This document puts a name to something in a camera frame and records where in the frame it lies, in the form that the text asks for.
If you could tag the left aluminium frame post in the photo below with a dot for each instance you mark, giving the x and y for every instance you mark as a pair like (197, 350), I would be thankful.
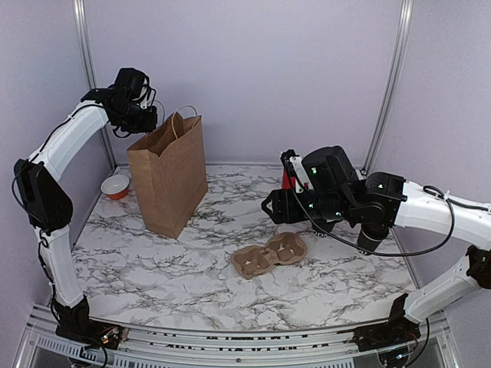
(89, 72)

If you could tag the black paper coffee cup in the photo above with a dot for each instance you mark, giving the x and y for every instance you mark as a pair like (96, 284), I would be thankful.
(370, 237)

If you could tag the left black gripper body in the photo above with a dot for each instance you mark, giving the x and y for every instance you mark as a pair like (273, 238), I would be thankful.
(133, 120)

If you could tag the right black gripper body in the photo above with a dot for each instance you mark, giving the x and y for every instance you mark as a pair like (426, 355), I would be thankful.
(330, 207)

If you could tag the red cylindrical container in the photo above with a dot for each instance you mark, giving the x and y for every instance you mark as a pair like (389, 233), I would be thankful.
(291, 180)

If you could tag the stack of paper cups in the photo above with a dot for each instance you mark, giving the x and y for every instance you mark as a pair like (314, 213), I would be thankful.
(320, 232)

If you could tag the right aluminium frame post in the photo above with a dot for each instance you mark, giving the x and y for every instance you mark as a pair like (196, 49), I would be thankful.
(395, 70)

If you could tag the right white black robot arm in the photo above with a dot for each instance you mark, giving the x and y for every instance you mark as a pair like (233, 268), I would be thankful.
(383, 201)

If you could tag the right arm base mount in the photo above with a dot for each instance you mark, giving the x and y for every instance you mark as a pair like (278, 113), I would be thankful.
(380, 336)

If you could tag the aluminium frame post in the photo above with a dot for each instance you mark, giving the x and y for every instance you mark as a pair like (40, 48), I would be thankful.
(395, 70)
(89, 72)

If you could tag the orange white bowl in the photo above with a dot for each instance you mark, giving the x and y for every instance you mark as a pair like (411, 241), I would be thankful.
(116, 186)

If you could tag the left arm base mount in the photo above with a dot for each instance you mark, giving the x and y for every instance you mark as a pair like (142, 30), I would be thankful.
(96, 332)

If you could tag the front aluminium rail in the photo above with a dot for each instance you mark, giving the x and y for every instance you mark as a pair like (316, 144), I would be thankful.
(144, 346)

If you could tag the brown pulp cup carrier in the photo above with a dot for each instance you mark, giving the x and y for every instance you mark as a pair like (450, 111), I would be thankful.
(285, 248)

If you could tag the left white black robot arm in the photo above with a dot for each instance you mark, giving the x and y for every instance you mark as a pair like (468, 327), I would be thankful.
(37, 190)

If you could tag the brown paper bag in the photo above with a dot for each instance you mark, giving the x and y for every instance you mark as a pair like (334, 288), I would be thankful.
(168, 170)

